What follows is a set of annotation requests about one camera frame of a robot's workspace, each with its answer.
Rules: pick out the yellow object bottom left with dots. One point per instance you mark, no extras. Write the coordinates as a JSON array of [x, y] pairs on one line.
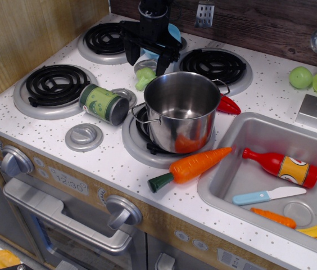
[[8, 259]]

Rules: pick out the hanging metal spatula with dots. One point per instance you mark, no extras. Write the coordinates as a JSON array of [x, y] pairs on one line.
[[204, 14]]

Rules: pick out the grey stovetop knob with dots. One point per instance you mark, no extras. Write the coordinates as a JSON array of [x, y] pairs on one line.
[[128, 94], [84, 137], [150, 63]]

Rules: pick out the green toy apple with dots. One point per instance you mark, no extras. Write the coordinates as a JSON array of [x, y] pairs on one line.
[[300, 77]]

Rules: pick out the grey plastic sink basin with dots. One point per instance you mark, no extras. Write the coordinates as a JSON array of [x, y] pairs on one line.
[[235, 175]]

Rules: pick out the front left black burner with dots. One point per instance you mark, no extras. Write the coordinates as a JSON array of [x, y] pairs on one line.
[[52, 92]]

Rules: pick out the stainless steel pot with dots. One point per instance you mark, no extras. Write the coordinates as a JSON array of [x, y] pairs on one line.
[[180, 110]]

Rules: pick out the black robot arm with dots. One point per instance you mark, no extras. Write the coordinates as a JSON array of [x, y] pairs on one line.
[[151, 32]]

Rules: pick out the right grey oven knob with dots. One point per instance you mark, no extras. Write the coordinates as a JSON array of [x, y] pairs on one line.
[[122, 211]]

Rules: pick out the red toy chili pepper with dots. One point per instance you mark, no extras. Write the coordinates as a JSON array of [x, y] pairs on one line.
[[227, 105]]

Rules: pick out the small orange carrot piece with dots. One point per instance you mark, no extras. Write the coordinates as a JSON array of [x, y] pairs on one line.
[[286, 221]]

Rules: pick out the blue handled toy knife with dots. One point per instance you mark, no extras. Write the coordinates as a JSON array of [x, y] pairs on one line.
[[265, 196]]

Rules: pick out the green toy food can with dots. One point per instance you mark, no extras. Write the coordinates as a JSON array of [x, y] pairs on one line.
[[104, 104]]

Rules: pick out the grey oven door handle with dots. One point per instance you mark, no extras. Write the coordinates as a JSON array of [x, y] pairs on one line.
[[50, 209]]

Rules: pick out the back grey stovetop knob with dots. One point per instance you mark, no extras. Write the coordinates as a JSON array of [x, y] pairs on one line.
[[150, 63]]

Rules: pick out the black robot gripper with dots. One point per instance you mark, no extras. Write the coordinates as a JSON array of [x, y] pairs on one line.
[[151, 33]]

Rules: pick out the grey dishwasher handle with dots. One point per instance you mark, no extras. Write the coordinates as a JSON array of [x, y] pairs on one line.
[[165, 262]]

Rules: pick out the grey oven knob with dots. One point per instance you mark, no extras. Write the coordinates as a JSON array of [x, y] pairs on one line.
[[122, 211], [15, 162]]

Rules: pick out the red toy ketchup bottle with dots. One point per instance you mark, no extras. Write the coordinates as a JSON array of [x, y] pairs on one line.
[[285, 167]]

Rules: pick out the oven clock display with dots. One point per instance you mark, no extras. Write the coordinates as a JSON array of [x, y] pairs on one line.
[[69, 181]]

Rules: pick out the middle grey stovetop knob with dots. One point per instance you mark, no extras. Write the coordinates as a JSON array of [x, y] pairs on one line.
[[128, 94]]

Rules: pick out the back left black burner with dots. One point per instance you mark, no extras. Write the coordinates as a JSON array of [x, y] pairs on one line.
[[102, 44]]

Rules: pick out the light green toy broccoli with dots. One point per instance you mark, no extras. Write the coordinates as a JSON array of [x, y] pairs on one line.
[[144, 76]]

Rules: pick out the large orange toy carrot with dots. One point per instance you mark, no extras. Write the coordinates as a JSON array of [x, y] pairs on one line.
[[190, 167]]

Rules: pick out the blue plastic bowl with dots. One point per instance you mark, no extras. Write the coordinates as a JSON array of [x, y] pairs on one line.
[[174, 32]]

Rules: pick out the front grey stovetop knob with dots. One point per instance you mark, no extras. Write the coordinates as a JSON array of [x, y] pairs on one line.
[[84, 137]]

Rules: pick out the left grey oven knob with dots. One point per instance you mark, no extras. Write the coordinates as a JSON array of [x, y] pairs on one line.
[[15, 162]]

